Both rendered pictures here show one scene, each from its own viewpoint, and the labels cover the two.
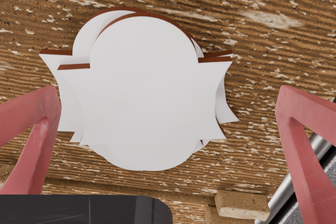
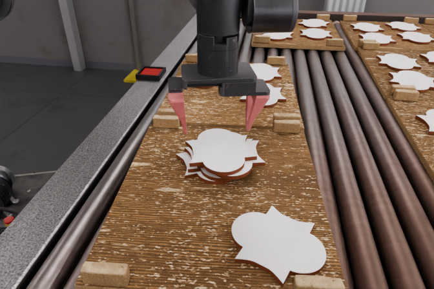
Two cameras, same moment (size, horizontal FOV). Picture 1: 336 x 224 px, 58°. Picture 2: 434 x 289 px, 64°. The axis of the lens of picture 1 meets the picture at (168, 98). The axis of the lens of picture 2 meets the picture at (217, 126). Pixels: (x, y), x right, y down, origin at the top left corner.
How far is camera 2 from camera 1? 0.42 m
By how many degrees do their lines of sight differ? 25
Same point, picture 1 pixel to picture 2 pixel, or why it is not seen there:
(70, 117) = (252, 144)
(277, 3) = (168, 195)
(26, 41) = (275, 174)
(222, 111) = (185, 156)
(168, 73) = (214, 157)
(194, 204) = (189, 121)
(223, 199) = (176, 122)
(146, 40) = (223, 166)
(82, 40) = (248, 166)
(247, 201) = (163, 122)
